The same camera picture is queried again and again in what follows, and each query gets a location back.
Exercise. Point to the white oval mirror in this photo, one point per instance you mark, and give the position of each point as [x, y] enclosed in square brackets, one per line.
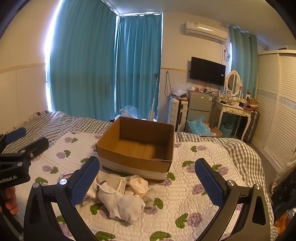
[233, 83]

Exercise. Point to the silver fridge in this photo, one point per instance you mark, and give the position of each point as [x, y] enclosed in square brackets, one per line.
[200, 104]

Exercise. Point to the black wall television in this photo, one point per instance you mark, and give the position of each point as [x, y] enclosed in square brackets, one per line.
[207, 70]

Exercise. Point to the white mop pole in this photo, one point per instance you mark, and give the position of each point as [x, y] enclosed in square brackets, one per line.
[153, 104]

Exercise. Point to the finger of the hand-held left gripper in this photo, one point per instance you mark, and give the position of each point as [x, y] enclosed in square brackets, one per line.
[15, 134]
[38, 144]

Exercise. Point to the flat cardboard piece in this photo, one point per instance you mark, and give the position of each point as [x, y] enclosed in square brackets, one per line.
[217, 132]

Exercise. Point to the blue bag of bottles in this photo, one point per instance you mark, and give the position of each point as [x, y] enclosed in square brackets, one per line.
[198, 127]

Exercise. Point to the white air conditioner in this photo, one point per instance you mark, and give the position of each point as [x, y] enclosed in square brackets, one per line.
[203, 31]

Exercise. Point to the dark suitcase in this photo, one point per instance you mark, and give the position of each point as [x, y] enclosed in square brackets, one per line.
[252, 126]

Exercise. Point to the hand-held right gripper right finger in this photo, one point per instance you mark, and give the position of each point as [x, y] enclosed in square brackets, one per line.
[209, 183]

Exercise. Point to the white suitcase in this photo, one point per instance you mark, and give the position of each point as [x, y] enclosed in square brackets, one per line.
[177, 113]

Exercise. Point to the teal basket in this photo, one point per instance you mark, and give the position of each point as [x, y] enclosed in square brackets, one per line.
[226, 131]

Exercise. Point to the white plastic bag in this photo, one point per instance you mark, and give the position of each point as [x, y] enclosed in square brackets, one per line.
[130, 112]

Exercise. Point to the small open cardboard box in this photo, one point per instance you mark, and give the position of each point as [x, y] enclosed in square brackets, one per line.
[252, 103]

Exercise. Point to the clear plastic bag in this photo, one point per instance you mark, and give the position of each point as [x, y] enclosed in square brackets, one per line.
[181, 89]

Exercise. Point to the cream cloth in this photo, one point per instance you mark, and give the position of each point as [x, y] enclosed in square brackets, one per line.
[138, 185]

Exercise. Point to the floral quilt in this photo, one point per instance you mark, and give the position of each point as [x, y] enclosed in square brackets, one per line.
[185, 204]

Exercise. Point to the wide teal curtain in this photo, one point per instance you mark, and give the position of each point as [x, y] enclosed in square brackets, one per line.
[81, 69]

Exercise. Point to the person's left hand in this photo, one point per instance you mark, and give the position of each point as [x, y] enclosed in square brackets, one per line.
[9, 200]

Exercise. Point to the narrow teal curtain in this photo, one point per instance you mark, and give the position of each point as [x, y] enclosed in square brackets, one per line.
[245, 64]

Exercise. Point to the brown cardboard box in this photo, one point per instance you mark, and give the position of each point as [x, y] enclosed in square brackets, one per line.
[138, 163]

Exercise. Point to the white slatted wardrobe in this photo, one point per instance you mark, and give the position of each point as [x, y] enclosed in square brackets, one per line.
[275, 104]

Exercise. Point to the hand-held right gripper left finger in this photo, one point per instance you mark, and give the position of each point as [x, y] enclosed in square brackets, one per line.
[83, 183]

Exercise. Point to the small white cloth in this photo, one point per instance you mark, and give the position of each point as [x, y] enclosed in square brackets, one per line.
[150, 197]

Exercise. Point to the white dressing table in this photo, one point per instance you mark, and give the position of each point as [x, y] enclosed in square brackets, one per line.
[231, 109]

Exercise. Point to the bed with floral quilt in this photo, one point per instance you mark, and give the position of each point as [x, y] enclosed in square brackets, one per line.
[69, 125]

